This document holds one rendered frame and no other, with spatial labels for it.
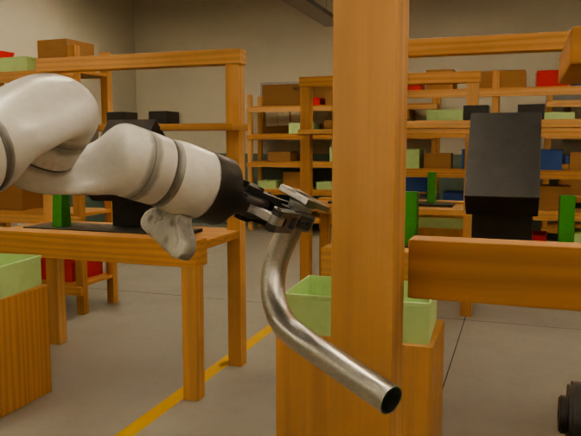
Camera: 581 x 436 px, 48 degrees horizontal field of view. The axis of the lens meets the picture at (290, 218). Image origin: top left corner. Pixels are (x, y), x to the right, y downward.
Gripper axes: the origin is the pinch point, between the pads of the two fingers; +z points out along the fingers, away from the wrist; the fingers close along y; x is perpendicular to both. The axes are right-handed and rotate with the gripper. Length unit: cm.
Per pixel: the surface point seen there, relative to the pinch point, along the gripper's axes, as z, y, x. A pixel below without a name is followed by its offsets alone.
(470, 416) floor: 270, 95, 89
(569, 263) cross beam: 36.8, -16.1, -8.7
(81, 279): 209, 414, 182
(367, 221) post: 15.8, 2.4, -2.1
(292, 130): 628, 741, 4
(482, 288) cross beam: 33.1, -8.3, 0.0
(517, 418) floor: 285, 80, 79
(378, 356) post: 22.4, -4.9, 14.5
